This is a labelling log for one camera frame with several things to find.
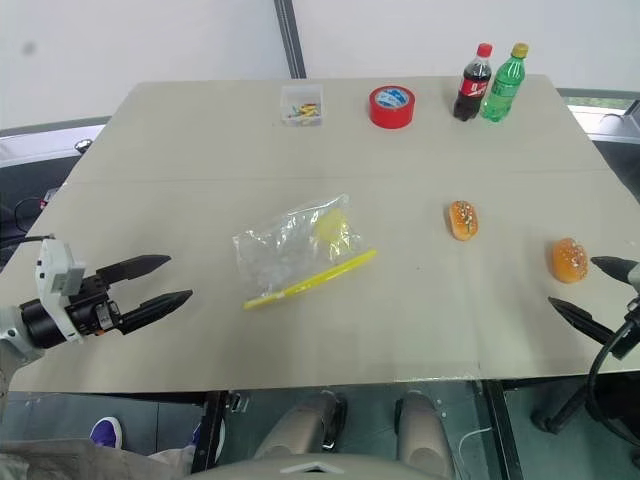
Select green bottle yellow cap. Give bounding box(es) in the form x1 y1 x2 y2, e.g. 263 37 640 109
479 42 531 124

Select purple shoe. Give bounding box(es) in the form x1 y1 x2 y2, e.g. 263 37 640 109
89 415 124 452

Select red tape roll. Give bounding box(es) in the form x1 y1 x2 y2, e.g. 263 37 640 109
368 85 418 131

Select dark vertical wall post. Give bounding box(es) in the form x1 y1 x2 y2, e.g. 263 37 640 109
273 0 308 79

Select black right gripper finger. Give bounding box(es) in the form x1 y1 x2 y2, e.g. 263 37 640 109
547 296 617 347
590 255 640 287

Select black table leg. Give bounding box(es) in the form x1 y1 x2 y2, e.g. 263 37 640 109
191 391 227 475
480 378 525 480

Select beige rounded right robot leg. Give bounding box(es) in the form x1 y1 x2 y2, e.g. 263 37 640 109
394 389 455 477

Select beige robot torso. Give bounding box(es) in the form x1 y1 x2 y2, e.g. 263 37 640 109
187 451 454 480

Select black chair base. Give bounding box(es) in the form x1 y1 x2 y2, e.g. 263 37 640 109
529 378 602 435

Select thin white floor cable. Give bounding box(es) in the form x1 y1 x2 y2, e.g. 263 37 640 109
456 426 495 452

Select beige rounded robot leg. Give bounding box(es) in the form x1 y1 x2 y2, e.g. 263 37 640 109
394 389 455 477
253 389 349 462

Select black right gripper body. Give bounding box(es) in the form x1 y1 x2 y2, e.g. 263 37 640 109
610 297 640 361

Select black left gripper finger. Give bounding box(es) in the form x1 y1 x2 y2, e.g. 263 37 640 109
119 289 194 336
96 254 173 288

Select cola bottle red cap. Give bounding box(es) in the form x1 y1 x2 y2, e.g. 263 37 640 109
452 42 495 123

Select beige rounded left robot leg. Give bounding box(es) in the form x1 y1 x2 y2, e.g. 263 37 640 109
253 389 349 462

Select grey cloth trousers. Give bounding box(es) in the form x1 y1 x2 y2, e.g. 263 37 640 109
0 439 197 480

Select small yellow soft piece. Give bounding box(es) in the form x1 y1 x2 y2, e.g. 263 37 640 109
314 209 352 254

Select small coloured pieces heap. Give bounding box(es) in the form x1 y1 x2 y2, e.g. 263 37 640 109
285 102 321 123

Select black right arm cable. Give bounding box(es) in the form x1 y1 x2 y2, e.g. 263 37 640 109
588 318 640 454

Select clear plastic box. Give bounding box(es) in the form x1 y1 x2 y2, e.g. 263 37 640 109
279 84 324 129

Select clear zip bag yellow seal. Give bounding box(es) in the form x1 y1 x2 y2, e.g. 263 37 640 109
230 193 379 312

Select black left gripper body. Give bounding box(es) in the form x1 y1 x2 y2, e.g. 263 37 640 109
66 273 124 338

